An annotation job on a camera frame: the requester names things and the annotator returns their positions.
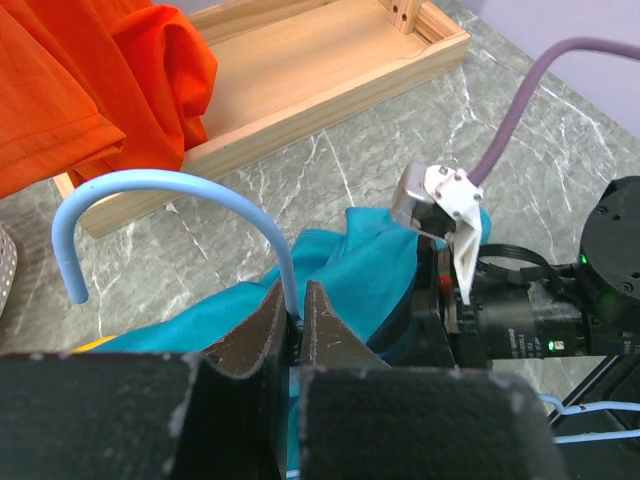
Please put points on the blue wire hanger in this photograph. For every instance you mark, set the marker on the blue wire hanger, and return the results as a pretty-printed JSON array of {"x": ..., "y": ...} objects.
[{"x": 78, "y": 202}]

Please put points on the orange t shirt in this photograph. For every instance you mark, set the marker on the orange t shirt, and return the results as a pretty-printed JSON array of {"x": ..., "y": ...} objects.
[{"x": 93, "y": 87}]

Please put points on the white plastic basket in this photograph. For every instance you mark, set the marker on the white plastic basket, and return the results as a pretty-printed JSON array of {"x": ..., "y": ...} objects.
[{"x": 8, "y": 264}]

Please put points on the teal t shirt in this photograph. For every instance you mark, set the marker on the teal t shirt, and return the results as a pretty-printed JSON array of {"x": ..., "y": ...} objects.
[{"x": 365, "y": 271}]

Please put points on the wooden clothes rack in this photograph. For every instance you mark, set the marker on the wooden clothes rack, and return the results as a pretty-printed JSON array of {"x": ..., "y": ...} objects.
[{"x": 289, "y": 69}]

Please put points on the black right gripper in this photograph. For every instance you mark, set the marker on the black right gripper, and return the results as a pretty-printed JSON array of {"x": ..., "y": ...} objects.
[{"x": 521, "y": 307}]

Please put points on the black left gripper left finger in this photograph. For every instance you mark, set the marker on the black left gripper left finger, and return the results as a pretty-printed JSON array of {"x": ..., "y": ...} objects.
[{"x": 235, "y": 421}]

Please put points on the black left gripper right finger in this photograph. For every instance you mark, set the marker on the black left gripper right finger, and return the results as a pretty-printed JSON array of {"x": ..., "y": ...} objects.
[{"x": 362, "y": 419}]

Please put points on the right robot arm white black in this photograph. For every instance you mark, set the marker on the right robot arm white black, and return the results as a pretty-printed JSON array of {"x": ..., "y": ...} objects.
[{"x": 607, "y": 277}]

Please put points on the yellow plastic tray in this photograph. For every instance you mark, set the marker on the yellow plastic tray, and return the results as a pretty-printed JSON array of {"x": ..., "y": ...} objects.
[{"x": 92, "y": 345}]

